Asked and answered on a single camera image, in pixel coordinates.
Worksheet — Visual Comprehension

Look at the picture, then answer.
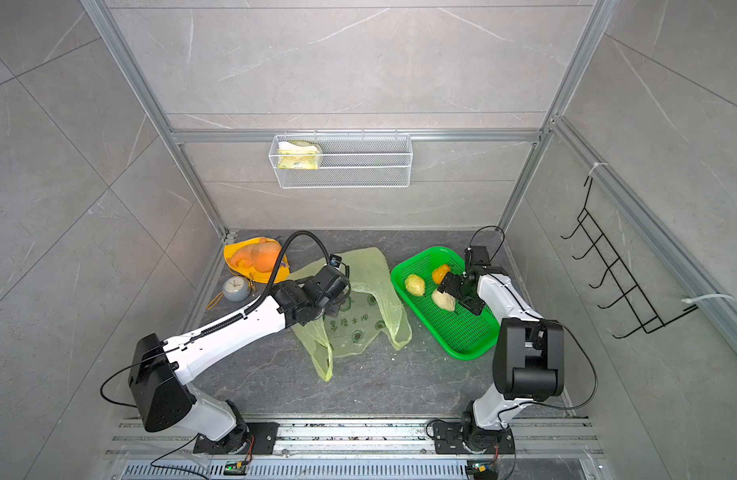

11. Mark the orange-yellow pear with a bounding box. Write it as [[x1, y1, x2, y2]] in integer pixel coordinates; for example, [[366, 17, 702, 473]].
[[431, 264, 451, 285]]

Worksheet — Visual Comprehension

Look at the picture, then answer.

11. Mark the yellow-green pear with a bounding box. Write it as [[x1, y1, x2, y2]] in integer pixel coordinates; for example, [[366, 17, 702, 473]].
[[404, 274, 426, 297]]

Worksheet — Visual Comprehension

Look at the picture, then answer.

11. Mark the yellow-green plastic bag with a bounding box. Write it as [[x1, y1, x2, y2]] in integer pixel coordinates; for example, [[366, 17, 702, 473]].
[[292, 247, 412, 382]]

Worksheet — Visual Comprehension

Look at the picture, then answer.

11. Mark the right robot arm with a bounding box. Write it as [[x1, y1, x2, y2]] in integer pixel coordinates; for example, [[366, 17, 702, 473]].
[[437, 268, 565, 452]]

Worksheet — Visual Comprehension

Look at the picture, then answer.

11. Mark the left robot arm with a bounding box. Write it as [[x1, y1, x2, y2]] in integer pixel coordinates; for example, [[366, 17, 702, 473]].
[[128, 264, 350, 450]]

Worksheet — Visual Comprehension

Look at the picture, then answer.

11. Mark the green plastic basket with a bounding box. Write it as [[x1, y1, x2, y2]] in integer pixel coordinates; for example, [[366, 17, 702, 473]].
[[390, 246, 499, 361]]

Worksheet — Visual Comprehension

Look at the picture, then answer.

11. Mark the yellow plate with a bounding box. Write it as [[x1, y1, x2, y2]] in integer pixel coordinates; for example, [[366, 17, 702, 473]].
[[222, 237, 282, 284]]

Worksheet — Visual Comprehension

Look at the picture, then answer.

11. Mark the orange bagged fruit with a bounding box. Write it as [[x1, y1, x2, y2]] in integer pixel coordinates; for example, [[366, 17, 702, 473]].
[[230, 237, 282, 273]]

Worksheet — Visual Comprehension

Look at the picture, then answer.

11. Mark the small grey alarm clock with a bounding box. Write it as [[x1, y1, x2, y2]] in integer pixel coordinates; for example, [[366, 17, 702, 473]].
[[222, 276, 254, 303]]

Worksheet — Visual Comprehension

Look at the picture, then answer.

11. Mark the yellow wipes packet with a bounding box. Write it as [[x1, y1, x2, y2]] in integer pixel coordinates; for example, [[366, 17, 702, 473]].
[[276, 140, 322, 170]]

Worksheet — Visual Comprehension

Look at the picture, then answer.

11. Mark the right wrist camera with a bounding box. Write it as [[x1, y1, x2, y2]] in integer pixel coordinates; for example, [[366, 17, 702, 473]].
[[464, 245, 491, 271]]

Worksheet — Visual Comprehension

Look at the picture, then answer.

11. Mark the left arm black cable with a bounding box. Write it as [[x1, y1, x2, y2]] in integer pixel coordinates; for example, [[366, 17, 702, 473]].
[[247, 230, 334, 313]]

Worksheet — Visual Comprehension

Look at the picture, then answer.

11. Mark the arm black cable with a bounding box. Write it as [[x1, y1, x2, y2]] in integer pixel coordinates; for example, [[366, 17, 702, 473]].
[[247, 230, 334, 313], [467, 224, 600, 412]]

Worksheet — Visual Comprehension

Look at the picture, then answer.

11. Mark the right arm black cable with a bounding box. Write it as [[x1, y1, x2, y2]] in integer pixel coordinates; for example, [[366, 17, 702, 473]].
[[467, 224, 600, 412]]

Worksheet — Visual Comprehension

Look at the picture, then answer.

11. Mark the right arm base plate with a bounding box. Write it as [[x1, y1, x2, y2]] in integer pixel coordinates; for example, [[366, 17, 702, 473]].
[[424, 419, 515, 455]]

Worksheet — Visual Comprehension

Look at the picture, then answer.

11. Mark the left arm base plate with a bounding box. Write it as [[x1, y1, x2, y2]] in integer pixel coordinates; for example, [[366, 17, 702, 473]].
[[192, 422, 280, 455]]

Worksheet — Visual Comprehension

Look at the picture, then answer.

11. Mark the aluminium mounting rail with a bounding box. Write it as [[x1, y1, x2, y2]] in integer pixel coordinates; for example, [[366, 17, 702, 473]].
[[92, 416, 613, 479]]

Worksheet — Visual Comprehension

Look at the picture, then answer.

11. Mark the black wall hook rack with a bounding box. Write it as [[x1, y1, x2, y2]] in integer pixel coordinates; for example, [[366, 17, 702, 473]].
[[560, 177, 699, 340]]

